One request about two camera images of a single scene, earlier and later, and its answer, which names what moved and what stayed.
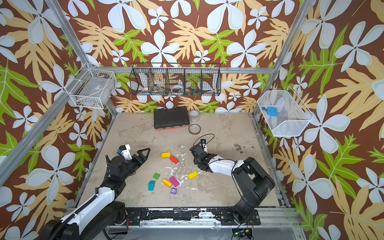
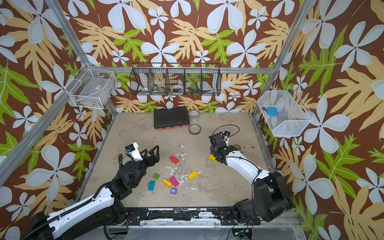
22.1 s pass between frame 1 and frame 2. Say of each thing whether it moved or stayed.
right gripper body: moved
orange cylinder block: stayed
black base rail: stayed
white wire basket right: stayed
